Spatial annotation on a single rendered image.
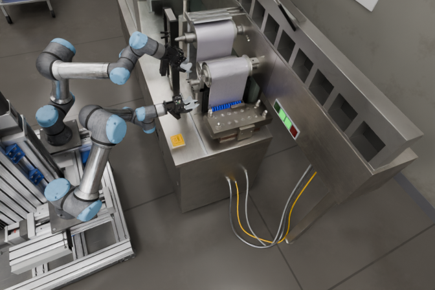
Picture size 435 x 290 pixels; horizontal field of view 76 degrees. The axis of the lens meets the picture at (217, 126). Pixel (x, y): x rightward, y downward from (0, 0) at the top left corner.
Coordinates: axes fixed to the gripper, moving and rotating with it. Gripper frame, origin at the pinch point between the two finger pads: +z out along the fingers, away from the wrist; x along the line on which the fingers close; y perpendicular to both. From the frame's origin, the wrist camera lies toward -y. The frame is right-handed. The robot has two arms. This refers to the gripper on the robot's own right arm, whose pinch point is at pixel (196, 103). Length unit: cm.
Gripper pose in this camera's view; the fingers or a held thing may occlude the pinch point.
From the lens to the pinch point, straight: 167.5
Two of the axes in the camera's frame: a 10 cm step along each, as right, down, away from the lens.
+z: 9.2, -2.4, 3.0
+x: -3.7, -7.5, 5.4
